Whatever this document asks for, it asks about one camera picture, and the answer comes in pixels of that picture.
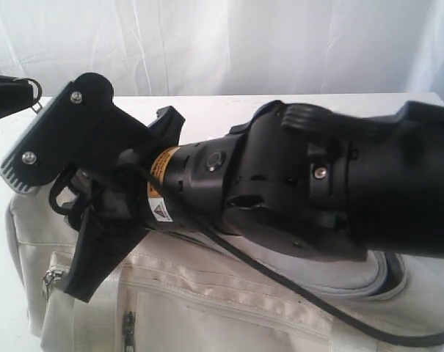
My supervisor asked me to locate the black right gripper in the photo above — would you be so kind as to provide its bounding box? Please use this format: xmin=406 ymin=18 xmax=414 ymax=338
xmin=48 ymin=106 xmax=185 ymax=303

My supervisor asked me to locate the beige canvas duffel bag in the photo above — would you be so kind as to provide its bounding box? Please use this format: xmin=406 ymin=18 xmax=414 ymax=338
xmin=7 ymin=179 xmax=444 ymax=351

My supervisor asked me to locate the white backdrop curtain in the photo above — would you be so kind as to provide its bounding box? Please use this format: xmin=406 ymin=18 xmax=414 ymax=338
xmin=0 ymin=1 xmax=444 ymax=100

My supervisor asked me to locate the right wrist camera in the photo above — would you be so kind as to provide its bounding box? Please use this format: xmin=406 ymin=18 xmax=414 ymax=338
xmin=0 ymin=73 xmax=151 ymax=194

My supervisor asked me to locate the black camera cable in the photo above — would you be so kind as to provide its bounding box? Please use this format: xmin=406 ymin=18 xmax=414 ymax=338
xmin=137 ymin=161 xmax=444 ymax=348

